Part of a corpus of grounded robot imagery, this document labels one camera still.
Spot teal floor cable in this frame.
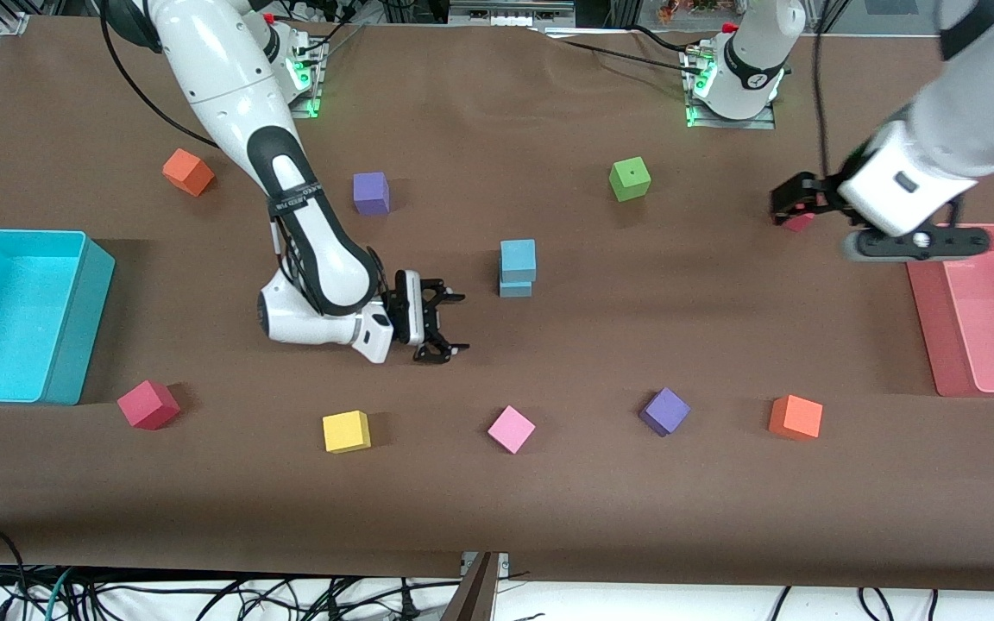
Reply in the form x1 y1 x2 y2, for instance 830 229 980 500
42 567 77 621

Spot black cable on cloth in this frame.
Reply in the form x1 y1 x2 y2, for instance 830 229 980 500
629 23 701 54
540 34 705 74

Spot purple foam block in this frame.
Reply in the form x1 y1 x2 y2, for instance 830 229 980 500
352 171 391 216
639 386 691 438

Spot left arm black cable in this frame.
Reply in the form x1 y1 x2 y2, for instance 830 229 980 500
811 0 969 230

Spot green foam block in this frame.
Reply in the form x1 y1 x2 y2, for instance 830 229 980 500
608 156 652 204

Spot yellow foam block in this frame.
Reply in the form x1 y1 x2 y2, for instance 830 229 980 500
322 410 372 455

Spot metal clamp bracket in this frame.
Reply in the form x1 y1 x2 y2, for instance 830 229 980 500
461 552 511 577

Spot brown table cloth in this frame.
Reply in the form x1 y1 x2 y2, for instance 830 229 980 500
0 16 994 593

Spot cyan plastic bin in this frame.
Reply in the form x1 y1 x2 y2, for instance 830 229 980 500
0 229 116 406

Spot grey power strip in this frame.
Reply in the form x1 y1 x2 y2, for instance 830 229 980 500
450 0 576 27

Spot pink foam block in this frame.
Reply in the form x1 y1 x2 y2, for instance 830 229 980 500
487 405 538 455

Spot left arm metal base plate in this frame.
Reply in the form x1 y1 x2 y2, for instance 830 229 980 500
685 47 779 131

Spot orange foam block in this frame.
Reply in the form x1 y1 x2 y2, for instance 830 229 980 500
162 147 216 198
768 394 824 442

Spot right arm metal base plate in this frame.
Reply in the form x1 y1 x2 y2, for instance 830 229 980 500
286 34 327 120

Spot pink plastic bin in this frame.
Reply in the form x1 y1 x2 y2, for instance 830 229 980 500
904 223 994 398

